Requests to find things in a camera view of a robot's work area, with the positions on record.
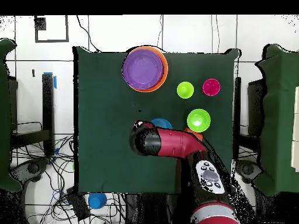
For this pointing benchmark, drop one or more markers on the dark green tablecloth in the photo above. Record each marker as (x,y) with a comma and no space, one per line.
(105,140)

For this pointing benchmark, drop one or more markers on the green cloth side table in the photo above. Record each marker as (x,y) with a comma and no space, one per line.
(4,116)
(280,116)

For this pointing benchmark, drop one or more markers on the green plastic bowl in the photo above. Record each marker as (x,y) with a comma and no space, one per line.
(198,120)

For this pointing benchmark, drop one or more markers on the orange-red plastic cup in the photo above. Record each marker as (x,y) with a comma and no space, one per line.
(197,134)

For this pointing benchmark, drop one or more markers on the black furniture panel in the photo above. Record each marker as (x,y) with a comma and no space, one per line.
(254,107)
(12,105)

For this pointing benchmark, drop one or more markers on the dark grey office chair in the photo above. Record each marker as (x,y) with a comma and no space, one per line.
(32,168)
(247,169)

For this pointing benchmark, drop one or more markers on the blue plastic bowl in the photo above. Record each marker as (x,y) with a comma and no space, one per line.
(161,122)

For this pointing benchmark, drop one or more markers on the purple plastic bowl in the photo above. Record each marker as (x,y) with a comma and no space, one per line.
(142,70)

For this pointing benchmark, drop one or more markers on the black frame with blue tape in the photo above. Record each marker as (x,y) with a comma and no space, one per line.
(48,105)

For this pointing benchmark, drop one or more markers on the blue plastic cup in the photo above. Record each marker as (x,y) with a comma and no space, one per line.
(97,200)

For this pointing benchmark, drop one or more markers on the beige boxes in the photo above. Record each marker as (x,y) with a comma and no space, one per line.
(296,140)

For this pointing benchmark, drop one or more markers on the black post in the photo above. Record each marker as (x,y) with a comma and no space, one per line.
(237,105)

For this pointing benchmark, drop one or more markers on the green plastic cup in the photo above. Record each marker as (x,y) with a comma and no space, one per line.
(185,90)

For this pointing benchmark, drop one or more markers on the crimson pink plastic cup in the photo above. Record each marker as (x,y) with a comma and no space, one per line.
(211,87)

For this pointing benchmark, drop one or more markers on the black box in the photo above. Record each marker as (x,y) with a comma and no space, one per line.
(78,205)

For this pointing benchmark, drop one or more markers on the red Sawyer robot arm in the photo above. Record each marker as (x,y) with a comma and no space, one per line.
(177,142)

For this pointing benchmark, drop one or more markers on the orange plastic bowl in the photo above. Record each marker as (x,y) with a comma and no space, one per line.
(166,70)

